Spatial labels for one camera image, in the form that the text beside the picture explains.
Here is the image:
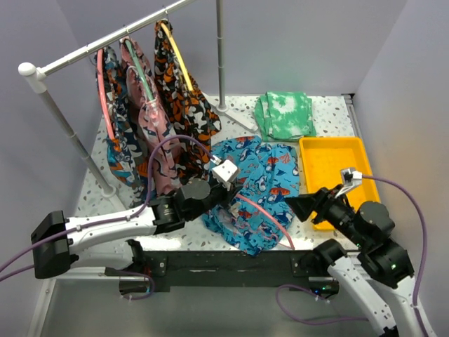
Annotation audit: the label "pink patterned shorts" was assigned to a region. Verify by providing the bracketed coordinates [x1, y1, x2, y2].
[119, 37, 181, 194]

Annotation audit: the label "silver clothes rack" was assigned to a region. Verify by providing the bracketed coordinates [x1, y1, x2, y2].
[18, 1, 257, 211]

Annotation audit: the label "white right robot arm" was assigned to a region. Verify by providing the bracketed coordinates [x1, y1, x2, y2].
[286, 187, 435, 336]

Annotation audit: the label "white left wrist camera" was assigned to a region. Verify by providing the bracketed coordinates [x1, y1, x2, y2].
[211, 159, 240, 191]

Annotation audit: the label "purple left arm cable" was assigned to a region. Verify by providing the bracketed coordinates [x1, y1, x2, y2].
[0, 135, 220, 282]

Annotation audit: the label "pink wire hanger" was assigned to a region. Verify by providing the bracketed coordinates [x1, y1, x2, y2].
[236, 193, 295, 251]

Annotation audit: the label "yellow plastic tray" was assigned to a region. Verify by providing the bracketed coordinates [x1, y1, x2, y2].
[299, 137, 380, 232]

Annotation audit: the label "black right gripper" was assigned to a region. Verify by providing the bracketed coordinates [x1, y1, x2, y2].
[283, 182, 367, 246]

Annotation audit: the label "blue shark print shorts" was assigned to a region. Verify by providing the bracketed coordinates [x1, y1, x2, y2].
[202, 136, 300, 256]

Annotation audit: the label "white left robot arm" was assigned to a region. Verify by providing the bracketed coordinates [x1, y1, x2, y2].
[31, 178, 243, 279]

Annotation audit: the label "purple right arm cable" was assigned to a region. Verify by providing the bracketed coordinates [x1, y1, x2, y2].
[275, 173, 429, 337]

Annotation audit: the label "green white tie-dye shorts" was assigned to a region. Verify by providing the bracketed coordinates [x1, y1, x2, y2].
[254, 91, 316, 142]

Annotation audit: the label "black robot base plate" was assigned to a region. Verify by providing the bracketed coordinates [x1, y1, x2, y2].
[104, 245, 353, 302]

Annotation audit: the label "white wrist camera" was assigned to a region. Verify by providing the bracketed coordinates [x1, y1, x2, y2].
[211, 159, 240, 191]
[336, 168, 363, 197]

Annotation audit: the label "yellow hanger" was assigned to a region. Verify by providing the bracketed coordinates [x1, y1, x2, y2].
[161, 22, 194, 91]

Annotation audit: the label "pink hanger with shorts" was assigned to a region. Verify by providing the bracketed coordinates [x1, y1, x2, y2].
[96, 48, 115, 140]

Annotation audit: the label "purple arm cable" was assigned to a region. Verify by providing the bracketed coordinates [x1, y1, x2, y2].
[275, 173, 429, 337]
[0, 135, 220, 282]

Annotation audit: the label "green hanger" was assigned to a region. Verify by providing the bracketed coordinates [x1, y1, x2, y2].
[125, 39, 154, 101]

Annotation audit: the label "orange black camouflage shorts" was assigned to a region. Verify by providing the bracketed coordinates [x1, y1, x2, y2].
[154, 19, 222, 184]

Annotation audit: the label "navy orange patterned shorts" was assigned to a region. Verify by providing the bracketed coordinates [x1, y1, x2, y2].
[103, 46, 148, 208]

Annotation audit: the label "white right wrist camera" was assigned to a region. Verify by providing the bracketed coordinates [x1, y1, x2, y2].
[336, 168, 363, 197]

